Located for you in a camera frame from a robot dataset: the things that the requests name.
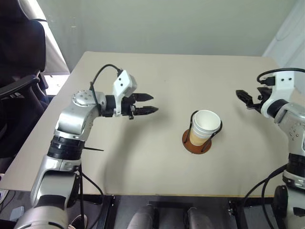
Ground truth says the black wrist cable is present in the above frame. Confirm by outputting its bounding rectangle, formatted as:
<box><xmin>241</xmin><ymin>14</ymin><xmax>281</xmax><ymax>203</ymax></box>
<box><xmin>90</xmin><ymin>64</ymin><xmax>123</xmax><ymax>111</ymax></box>
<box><xmin>256</xmin><ymin>68</ymin><xmax>305</xmax><ymax>85</ymax></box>

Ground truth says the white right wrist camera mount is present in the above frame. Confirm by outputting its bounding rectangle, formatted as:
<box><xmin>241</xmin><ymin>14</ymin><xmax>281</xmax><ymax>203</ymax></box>
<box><xmin>260</xmin><ymin>71</ymin><xmax>295</xmax><ymax>118</ymax></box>

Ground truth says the white fabric sheet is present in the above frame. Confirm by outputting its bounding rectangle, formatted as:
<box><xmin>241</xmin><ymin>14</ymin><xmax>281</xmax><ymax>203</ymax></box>
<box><xmin>262</xmin><ymin>0</ymin><xmax>305</xmax><ymax>70</ymax></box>

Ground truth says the tan-sleeved white paper cup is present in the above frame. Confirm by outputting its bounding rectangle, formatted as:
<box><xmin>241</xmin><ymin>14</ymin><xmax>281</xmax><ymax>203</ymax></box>
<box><xmin>193</xmin><ymin>109</ymin><xmax>221</xmax><ymax>132</ymax></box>
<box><xmin>193</xmin><ymin>125</ymin><xmax>218</xmax><ymax>138</ymax></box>
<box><xmin>189</xmin><ymin>130</ymin><xmax>213</xmax><ymax>146</ymax></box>

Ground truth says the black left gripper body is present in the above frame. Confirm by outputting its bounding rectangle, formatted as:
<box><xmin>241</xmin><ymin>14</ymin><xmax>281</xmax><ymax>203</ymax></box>
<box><xmin>120</xmin><ymin>94</ymin><xmax>138</xmax><ymax>121</ymax></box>

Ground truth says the white curtain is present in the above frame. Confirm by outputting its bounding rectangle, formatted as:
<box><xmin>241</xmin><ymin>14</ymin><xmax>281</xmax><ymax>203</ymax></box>
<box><xmin>19</xmin><ymin>0</ymin><xmax>71</xmax><ymax>77</ymax></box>

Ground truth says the black right elbow cable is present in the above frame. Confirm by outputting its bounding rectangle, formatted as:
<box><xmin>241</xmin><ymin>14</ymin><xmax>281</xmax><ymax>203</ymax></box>
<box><xmin>242</xmin><ymin>164</ymin><xmax>290</xmax><ymax>229</ymax></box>

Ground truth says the black left elbow cable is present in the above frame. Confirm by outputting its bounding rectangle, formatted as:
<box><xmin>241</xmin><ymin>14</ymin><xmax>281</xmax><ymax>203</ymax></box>
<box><xmin>75</xmin><ymin>164</ymin><xmax>106</xmax><ymax>229</ymax></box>

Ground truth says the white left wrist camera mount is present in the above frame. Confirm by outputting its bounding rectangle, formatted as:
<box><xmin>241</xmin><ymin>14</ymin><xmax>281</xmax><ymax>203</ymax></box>
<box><xmin>112</xmin><ymin>69</ymin><xmax>139</xmax><ymax>118</ymax></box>

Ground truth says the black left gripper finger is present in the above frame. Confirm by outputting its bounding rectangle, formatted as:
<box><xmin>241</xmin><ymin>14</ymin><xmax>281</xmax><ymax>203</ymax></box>
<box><xmin>134</xmin><ymin>106</ymin><xmax>160</xmax><ymax>117</ymax></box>
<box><xmin>132</xmin><ymin>93</ymin><xmax>154</xmax><ymax>102</ymax></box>

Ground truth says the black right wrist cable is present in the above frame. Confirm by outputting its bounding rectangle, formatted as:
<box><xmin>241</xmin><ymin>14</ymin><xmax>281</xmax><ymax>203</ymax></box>
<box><xmin>256</xmin><ymin>68</ymin><xmax>305</xmax><ymax>85</ymax></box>

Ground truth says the black office chair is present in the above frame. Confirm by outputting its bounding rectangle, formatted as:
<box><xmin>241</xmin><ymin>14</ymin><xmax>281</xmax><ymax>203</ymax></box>
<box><xmin>0</xmin><ymin>0</ymin><xmax>52</xmax><ymax>158</ymax></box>

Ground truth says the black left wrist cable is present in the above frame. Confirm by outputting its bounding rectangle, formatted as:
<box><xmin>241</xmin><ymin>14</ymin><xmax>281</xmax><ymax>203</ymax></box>
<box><xmin>90</xmin><ymin>64</ymin><xmax>123</xmax><ymax>111</ymax></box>

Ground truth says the black cable tie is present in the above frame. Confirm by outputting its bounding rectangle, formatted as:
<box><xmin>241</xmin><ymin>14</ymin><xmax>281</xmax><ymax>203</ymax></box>
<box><xmin>82</xmin><ymin>146</ymin><xmax>105</xmax><ymax>153</ymax></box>

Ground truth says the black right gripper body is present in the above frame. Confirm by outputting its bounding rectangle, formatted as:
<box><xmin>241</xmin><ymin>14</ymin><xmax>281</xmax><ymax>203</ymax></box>
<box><xmin>252</xmin><ymin>86</ymin><xmax>273</xmax><ymax>113</ymax></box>

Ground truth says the small grey box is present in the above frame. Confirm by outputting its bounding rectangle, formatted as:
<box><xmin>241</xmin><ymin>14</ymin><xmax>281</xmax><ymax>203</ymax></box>
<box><xmin>9</xmin><ymin>206</ymin><xmax>26</xmax><ymax>221</ymax></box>

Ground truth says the black elbow cable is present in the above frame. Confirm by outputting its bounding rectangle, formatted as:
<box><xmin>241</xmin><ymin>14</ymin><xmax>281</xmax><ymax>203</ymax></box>
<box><xmin>242</xmin><ymin>164</ymin><xmax>290</xmax><ymax>229</ymax></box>
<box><xmin>75</xmin><ymin>164</ymin><xmax>106</xmax><ymax>229</ymax></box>

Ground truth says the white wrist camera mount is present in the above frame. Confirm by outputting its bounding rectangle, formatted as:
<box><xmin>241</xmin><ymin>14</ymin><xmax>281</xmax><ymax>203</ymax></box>
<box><xmin>260</xmin><ymin>71</ymin><xmax>295</xmax><ymax>118</ymax></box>
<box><xmin>112</xmin><ymin>69</ymin><xmax>139</xmax><ymax>118</ymax></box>

